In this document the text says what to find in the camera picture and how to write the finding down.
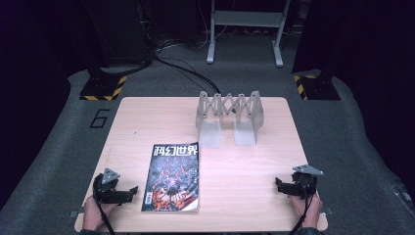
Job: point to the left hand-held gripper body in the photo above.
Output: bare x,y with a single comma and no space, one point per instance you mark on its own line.
107,194

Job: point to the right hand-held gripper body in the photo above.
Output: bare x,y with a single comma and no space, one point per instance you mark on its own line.
305,186

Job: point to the dark illustrated magazine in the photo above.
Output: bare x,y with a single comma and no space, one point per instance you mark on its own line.
171,178

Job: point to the grey expandable metal book rack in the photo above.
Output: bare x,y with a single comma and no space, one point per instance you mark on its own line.
208,112

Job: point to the person's left hand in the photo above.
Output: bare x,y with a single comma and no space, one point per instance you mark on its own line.
93,215

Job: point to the person's right hand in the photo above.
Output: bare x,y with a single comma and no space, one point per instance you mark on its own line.
310,212

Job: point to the grey tape strip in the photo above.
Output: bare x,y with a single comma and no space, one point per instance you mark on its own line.
74,214
328,211

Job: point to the black hazard-striped stand base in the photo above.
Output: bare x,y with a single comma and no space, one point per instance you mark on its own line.
102,88
321,88

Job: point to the black cabinet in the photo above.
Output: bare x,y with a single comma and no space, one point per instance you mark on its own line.
120,29

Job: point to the white metal stand frame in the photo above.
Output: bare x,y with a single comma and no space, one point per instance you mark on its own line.
244,19

